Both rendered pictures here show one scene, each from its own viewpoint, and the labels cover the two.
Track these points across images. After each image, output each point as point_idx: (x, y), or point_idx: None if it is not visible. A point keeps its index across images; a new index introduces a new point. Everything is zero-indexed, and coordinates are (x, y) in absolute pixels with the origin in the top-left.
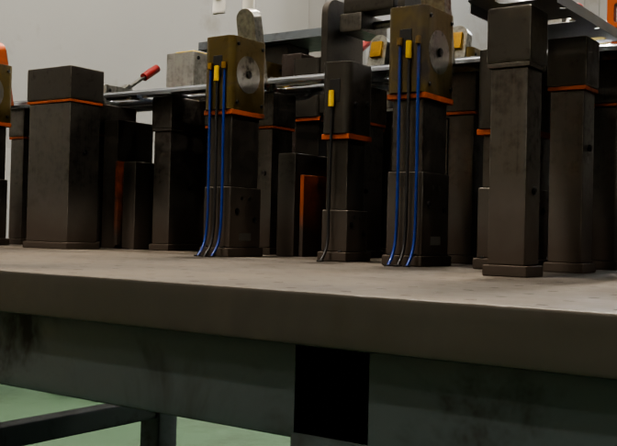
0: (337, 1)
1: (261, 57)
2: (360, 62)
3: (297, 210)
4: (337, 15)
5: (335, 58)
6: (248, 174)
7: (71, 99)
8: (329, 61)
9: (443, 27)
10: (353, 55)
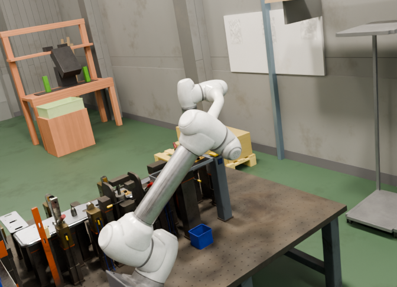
0: (129, 172)
1: (101, 189)
2: (140, 192)
3: None
4: (130, 176)
5: (133, 189)
6: None
7: (148, 173)
8: (131, 190)
9: (45, 208)
10: (137, 189)
